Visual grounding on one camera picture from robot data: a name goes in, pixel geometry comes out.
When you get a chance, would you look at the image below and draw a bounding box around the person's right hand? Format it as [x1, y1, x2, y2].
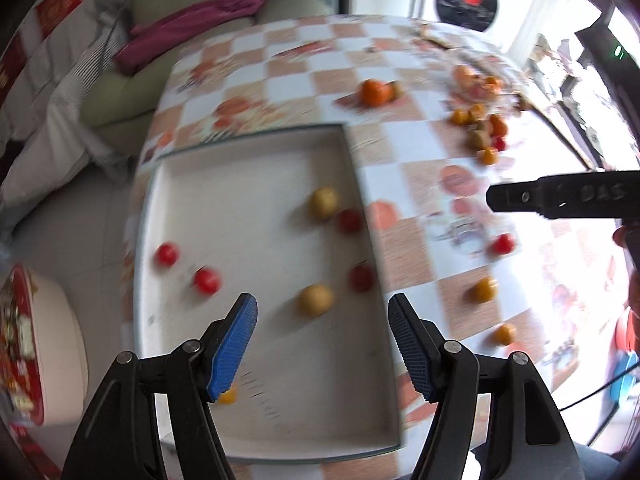
[614, 225, 640, 252]

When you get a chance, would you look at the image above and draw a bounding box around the red plastic basin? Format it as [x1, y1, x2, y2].
[615, 309, 640, 352]

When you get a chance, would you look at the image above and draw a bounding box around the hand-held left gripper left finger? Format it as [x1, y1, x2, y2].
[60, 293, 258, 480]

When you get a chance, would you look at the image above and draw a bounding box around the white shallow tray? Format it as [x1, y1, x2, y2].
[132, 124, 403, 463]

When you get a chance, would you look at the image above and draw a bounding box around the grey striped bedding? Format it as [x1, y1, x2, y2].
[0, 0, 137, 213]

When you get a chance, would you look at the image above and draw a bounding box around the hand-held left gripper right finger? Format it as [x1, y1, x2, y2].
[388, 294, 586, 480]

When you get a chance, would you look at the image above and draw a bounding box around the clear glass bowl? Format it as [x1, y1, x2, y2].
[447, 47, 523, 106]

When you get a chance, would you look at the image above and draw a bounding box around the green sofa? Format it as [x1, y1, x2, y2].
[82, 0, 332, 132]

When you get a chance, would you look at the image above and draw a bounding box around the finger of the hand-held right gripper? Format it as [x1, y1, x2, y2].
[486, 174, 571, 220]

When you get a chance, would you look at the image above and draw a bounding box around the blue plastic basin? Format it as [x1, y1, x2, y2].
[610, 352, 640, 407]

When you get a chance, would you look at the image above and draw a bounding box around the round white red-topped stool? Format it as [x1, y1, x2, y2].
[0, 264, 89, 429]

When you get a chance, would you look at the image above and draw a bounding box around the brown longan fruit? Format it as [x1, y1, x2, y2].
[307, 186, 341, 221]
[299, 283, 335, 318]

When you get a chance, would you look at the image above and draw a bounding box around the magenta cloth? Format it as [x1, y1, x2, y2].
[114, 0, 269, 77]

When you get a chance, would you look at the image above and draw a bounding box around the red wall banner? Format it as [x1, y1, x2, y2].
[36, 0, 84, 37]

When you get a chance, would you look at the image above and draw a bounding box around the black cable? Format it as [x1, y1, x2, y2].
[560, 359, 640, 411]

